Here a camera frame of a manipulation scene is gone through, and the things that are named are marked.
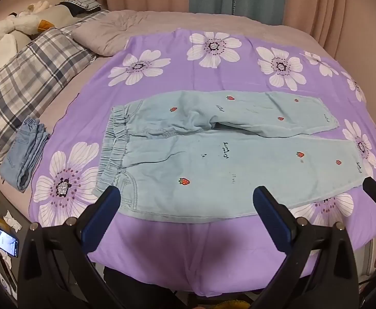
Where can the grey-pink quilt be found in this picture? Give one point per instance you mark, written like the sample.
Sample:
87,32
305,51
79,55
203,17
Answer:
110,32

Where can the white plush goose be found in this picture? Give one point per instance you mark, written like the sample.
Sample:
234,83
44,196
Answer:
11,27

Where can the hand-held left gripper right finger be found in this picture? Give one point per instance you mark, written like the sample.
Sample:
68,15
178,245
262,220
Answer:
271,220

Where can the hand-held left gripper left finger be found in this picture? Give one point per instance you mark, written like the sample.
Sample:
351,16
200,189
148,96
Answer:
100,220

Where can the purple floral bed sheet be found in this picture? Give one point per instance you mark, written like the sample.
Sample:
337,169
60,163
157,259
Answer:
207,70

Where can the yellow fuzzy item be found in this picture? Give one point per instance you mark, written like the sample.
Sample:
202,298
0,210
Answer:
229,305

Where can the folded blue jeans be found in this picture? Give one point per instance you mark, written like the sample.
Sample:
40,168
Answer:
24,154

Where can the small plaid pillow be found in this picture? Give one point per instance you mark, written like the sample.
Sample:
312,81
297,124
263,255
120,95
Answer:
85,2

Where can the beige plush toy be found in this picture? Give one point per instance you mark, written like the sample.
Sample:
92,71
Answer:
38,6

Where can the light blue strawberry pants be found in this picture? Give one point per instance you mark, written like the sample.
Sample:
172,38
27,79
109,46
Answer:
207,173

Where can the large grey plaid pillow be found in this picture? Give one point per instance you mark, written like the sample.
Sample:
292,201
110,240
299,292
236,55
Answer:
30,70

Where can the crumpled white tissue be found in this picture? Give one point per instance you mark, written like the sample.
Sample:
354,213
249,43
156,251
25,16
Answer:
12,221

